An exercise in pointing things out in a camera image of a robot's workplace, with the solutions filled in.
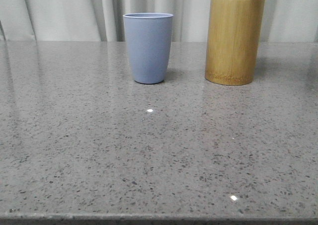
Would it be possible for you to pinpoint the blue plastic cup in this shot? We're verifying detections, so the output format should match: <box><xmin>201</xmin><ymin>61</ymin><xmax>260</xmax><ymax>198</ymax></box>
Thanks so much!
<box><xmin>123</xmin><ymin>13</ymin><xmax>173</xmax><ymax>84</ymax></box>

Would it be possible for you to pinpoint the bamboo cylinder holder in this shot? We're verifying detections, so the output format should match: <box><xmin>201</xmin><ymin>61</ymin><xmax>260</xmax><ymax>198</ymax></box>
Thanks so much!
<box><xmin>205</xmin><ymin>0</ymin><xmax>265</xmax><ymax>85</ymax></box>

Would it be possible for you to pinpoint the grey-white curtain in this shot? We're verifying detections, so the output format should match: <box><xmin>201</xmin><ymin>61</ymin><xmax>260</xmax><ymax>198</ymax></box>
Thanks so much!
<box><xmin>0</xmin><ymin>0</ymin><xmax>318</xmax><ymax>43</ymax></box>

